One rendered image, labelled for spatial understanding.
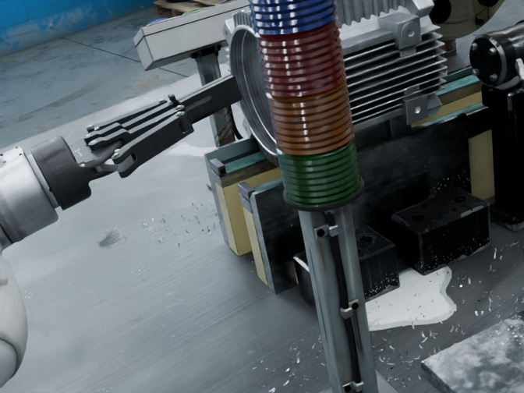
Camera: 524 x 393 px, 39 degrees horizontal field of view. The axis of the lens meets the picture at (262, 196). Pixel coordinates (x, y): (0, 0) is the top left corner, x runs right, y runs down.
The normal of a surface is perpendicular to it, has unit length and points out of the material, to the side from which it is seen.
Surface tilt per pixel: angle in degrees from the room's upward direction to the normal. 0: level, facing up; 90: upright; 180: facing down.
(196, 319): 0
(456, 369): 0
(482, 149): 90
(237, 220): 90
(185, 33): 68
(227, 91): 90
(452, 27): 90
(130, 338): 0
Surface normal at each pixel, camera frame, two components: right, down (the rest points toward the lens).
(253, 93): 0.36, 0.07
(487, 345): -0.18, -0.88
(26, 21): 0.57, 0.28
